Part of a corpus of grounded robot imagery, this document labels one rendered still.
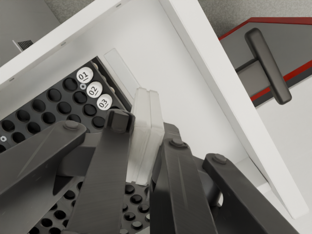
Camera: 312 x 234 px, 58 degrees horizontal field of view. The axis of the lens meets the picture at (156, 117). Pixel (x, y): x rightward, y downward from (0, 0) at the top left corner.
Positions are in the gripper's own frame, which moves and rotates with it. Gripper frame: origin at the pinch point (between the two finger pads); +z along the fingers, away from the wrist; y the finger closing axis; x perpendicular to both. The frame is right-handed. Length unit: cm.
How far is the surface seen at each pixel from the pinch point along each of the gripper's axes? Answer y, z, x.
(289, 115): 22.6, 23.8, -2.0
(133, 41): -1.9, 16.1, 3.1
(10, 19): -31, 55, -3
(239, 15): 34, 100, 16
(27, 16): -32, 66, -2
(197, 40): 2.9, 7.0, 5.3
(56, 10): -34, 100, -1
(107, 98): -2.8, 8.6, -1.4
